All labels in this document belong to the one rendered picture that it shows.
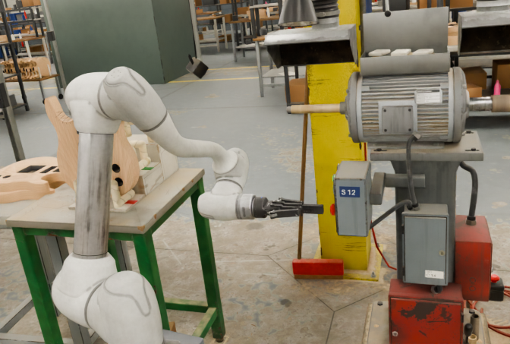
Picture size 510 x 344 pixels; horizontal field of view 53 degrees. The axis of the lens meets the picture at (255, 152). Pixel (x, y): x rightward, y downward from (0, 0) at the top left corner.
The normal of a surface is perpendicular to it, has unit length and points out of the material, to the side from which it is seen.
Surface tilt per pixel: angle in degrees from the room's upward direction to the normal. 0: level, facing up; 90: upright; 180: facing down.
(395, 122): 90
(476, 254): 90
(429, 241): 90
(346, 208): 90
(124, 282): 5
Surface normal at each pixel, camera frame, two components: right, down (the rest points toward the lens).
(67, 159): -0.32, 0.33
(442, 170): -0.25, 0.59
